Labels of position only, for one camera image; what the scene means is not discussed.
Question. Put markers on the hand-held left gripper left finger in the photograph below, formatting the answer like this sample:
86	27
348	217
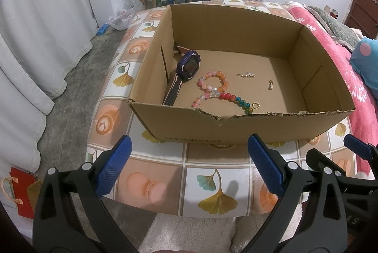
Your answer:
113	170

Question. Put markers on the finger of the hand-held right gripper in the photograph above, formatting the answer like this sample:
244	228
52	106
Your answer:
357	146
319	159

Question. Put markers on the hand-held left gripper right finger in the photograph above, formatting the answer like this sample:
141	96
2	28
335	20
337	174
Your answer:
265	168

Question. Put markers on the small gold pendant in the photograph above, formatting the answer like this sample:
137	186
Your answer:
270	85

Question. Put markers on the brown cardboard box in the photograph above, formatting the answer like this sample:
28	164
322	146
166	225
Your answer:
192	123

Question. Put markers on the pink floral blanket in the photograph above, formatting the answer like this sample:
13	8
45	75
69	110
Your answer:
354	87

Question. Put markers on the brown paper gift bag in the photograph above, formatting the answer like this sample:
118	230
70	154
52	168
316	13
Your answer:
35	191

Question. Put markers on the white fluffy rug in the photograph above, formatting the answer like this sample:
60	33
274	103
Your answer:
177	232

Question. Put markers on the blue pillow with pink dot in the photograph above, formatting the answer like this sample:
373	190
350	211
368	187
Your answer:
366	58

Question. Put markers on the red paper gift bag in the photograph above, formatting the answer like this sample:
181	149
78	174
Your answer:
22	199

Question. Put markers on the grey fuzzy blanket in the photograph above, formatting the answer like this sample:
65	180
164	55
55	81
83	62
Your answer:
339	31

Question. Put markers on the small red jar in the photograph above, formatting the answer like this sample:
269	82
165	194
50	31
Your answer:
334	12

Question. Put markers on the small pink jar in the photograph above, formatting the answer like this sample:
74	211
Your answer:
327	8

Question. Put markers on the small blue floor item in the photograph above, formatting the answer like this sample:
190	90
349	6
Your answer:
102	29

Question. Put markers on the white plastic bags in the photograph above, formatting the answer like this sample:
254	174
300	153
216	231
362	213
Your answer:
124	16

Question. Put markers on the white curtain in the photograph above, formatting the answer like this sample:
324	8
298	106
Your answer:
38	34

